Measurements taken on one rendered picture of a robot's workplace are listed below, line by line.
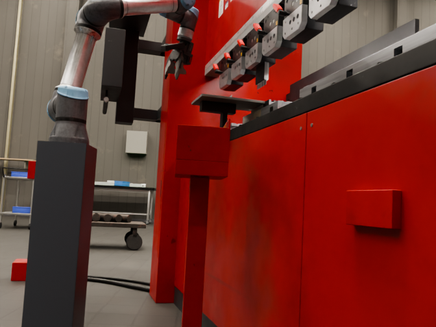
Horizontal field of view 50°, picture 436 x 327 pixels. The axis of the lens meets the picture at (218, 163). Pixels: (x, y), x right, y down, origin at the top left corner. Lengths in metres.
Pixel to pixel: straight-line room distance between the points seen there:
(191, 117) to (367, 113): 1.86
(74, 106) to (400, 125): 1.27
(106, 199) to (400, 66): 11.64
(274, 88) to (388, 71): 2.04
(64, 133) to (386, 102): 1.23
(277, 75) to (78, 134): 1.54
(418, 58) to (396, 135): 0.14
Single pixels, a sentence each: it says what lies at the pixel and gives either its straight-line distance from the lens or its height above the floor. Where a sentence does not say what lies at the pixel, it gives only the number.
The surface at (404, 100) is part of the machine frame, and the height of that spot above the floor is 0.78.
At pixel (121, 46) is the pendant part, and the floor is 1.49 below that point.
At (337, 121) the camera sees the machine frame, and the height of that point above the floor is 0.78.
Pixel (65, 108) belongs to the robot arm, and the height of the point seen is 0.91.
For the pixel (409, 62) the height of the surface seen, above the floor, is 0.85.
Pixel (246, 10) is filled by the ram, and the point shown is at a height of 1.46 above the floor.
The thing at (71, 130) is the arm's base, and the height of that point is 0.83.
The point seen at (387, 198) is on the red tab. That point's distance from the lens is 0.89.
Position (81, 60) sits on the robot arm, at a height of 1.15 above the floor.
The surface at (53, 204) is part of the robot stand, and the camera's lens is 1.79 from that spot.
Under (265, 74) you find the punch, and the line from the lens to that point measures 1.96.
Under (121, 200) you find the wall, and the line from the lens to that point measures 12.29.
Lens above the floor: 0.58
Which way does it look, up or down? 5 degrees up
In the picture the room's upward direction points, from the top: 3 degrees clockwise
